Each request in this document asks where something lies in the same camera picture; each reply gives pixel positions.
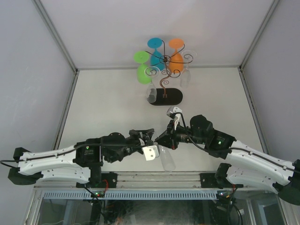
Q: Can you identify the blue slotted cable duct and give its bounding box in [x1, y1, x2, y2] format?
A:
[42, 190, 218, 200]

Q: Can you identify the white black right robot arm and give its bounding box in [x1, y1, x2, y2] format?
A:
[155, 112, 300, 205]

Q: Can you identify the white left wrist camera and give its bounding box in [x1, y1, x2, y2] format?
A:
[139, 138, 160, 161]

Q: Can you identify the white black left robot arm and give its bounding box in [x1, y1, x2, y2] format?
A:
[8, 129, 159, 188]

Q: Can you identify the blue plastic wine glass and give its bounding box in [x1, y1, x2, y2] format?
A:
[147, 37, 165, 71]

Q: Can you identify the aluminium front frame rail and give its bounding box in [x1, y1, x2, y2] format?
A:
[34, 170, 289, 190]

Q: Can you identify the clear upside-down glass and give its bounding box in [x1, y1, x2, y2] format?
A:
[154, 142, 176, 173]

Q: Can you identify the clear champagne flute front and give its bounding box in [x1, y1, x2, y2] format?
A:
[144, 66, 161, 103]

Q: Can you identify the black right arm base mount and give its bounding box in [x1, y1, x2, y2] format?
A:
[200, 172, 222, 189]

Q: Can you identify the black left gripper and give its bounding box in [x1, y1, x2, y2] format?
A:
[107, 128, 155, 164]

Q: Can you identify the clear champagne flute back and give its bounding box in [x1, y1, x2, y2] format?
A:
[180, 50, 197, 88]

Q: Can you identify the black left camera cable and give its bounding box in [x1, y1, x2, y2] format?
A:
[0, 142, 146, 168]

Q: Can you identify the green plastic wine glass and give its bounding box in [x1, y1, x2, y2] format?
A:
[134, 51, 151, 84]

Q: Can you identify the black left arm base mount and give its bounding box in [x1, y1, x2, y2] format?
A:
[76, 172, 118, 188]

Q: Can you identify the clear champagne flute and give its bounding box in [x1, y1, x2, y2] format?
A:
[180, 50, 197, 88]
[144, 66, 161, 103]

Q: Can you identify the orange plastic wine glass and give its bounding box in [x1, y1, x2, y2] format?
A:
[168, 38, 184, 74]

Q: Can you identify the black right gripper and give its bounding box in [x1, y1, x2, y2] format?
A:
[154, 119, 206, 150]

